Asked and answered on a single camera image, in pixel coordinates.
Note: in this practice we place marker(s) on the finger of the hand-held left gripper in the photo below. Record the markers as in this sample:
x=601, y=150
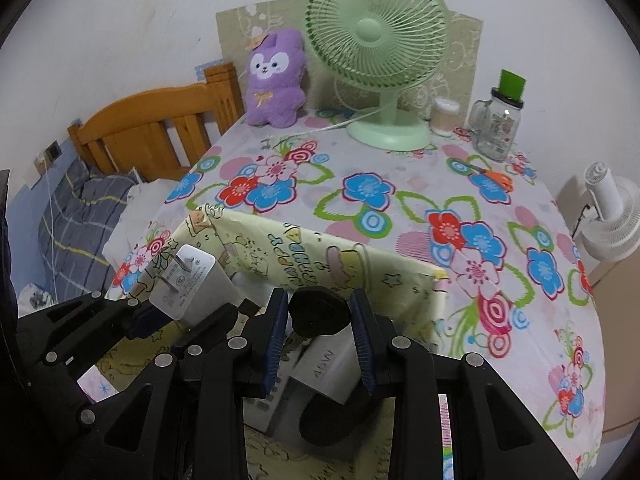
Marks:
x=142, y=322
x=210, y=332

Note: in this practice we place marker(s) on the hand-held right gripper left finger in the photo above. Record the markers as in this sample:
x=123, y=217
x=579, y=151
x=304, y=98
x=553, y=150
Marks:
x=274, y=345

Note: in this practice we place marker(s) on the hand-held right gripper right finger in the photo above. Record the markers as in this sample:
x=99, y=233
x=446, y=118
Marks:
x=362, y=345

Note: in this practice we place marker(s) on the large white power adapter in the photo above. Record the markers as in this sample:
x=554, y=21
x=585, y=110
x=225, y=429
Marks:
x=325, y=370

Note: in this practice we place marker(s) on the small white charger plug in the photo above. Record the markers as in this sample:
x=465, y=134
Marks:
x=190, y=285

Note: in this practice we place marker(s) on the black rounded object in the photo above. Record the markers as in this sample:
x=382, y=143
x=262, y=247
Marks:
x=320, y=312

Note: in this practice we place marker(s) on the silver remote control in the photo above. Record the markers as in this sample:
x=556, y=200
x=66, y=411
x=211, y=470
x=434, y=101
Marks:
x=272, y=410

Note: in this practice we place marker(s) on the yellow cartoon print storage box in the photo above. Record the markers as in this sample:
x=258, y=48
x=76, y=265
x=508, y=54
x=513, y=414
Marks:
x=280, y=250

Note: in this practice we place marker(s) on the grey plaid blanket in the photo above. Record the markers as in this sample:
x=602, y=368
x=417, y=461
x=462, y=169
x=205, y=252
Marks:
x=75, y=230

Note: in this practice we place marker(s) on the white pillow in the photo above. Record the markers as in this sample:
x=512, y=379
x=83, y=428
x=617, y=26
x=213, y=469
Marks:
x=140, y=205

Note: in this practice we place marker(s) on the floral tablecloth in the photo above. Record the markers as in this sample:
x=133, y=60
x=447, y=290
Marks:
x=410, y=210

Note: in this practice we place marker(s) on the wooden chair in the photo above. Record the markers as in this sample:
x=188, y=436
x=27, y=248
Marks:
x=150, y=115

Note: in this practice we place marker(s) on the cotton swab jar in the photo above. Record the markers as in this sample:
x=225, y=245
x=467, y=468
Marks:
x=445, y=117

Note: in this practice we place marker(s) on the purple plush bunny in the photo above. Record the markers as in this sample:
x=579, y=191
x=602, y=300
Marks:
x=275, y=95

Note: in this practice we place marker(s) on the glass mug jar green lid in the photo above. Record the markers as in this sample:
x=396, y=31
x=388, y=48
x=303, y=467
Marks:
x=495, y=130

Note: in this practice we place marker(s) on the white clip fan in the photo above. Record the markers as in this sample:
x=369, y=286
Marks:
x=615, y=220

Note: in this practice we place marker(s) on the green desk fan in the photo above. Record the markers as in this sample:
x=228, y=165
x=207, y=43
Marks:
x=375, y=30

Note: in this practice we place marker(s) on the wall power socket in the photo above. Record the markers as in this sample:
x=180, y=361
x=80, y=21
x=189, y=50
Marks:
x=53, y=151

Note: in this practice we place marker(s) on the beige cartoon wall poster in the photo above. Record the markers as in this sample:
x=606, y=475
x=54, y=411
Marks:
x=235, y=35

